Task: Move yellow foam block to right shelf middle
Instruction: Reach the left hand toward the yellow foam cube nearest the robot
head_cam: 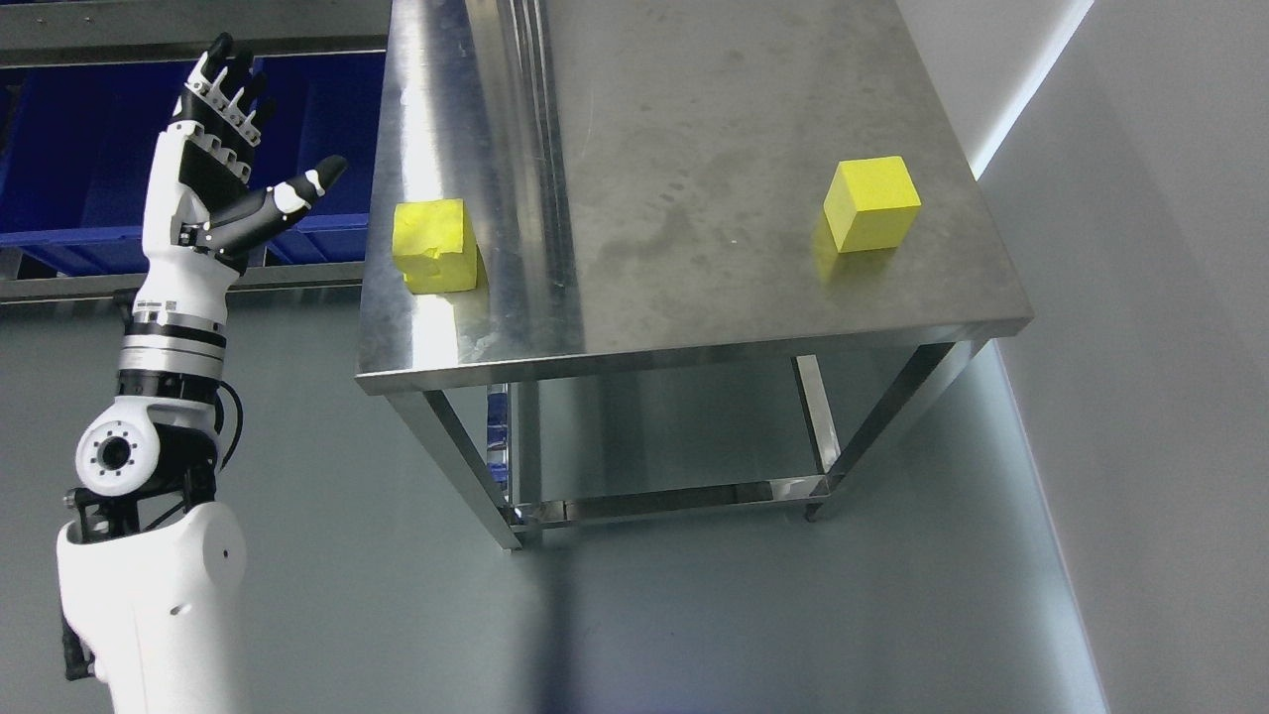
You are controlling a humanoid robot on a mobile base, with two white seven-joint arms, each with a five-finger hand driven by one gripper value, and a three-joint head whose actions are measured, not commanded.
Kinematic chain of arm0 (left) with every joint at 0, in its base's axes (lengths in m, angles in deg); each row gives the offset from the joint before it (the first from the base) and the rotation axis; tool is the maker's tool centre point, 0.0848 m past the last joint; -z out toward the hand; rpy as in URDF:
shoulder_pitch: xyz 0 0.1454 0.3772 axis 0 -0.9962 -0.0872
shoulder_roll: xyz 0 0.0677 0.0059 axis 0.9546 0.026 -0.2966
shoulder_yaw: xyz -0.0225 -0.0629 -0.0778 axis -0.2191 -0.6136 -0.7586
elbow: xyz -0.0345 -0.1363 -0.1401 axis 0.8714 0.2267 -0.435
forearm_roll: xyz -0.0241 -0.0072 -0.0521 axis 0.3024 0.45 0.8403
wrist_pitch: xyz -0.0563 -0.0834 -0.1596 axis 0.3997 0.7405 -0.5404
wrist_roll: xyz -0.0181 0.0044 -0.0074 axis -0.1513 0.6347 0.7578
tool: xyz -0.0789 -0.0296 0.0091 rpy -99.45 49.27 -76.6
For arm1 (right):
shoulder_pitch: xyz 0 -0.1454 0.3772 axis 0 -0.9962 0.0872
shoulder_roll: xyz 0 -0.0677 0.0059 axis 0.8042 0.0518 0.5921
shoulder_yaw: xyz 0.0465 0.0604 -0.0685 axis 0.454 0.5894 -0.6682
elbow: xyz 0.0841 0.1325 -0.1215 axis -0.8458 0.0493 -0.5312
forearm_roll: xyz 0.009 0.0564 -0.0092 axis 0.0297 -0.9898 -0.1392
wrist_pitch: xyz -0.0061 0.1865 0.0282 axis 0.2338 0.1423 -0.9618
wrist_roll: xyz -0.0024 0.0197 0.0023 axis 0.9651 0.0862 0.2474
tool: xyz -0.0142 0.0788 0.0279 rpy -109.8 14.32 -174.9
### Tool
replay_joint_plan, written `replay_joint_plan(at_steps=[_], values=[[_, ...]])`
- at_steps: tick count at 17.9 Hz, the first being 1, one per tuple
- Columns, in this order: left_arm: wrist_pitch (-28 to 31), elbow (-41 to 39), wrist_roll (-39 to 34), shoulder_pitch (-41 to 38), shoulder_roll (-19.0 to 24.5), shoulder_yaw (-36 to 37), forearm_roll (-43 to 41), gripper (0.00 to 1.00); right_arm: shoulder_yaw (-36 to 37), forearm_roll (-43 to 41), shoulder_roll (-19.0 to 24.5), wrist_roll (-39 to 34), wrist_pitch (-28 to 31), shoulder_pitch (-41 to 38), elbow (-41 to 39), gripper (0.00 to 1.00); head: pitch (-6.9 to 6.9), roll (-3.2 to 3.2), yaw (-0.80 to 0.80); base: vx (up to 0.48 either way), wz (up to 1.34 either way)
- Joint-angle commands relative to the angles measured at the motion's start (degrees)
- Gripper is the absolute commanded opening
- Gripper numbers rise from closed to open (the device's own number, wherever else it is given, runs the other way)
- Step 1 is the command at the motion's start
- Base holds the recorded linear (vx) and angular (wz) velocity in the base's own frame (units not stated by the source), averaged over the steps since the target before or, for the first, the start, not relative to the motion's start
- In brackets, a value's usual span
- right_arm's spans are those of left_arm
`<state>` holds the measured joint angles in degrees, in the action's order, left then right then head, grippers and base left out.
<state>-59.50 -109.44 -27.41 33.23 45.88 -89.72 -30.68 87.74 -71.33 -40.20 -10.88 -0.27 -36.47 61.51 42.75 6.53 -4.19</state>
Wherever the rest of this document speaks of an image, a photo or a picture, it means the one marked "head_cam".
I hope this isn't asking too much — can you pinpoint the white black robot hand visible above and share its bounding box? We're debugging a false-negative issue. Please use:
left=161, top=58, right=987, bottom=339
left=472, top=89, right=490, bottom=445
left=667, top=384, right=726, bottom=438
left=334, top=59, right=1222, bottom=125
left=140, top=32, right=348, bottom=301

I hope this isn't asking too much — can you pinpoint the dented yellow foam block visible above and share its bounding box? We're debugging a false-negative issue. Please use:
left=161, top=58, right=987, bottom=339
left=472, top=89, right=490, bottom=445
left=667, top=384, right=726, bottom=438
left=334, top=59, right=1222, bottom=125
left=393, top=198, right=480, bottom=295

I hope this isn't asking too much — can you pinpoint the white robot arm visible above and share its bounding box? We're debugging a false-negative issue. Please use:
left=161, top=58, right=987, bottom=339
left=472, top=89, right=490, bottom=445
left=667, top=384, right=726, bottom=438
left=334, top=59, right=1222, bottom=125
left=56, top=33, right=346, bottom=713

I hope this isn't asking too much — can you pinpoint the yellow foam cube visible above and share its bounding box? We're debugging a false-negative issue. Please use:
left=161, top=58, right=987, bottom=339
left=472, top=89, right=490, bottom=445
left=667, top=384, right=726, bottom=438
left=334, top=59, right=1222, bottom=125
left=822, top=157, right=923, bottom=254

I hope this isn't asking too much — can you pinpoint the blue plastic bin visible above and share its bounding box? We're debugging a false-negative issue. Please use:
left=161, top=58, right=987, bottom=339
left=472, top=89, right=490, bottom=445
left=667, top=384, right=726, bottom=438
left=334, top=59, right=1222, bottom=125
left=1, top=55, right=386, bottom=276

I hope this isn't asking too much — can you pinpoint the stainless steel table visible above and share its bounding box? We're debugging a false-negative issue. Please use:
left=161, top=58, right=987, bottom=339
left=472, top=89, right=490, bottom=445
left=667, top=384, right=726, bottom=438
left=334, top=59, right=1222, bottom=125
left=355, top=1, right=1034, bottom=550

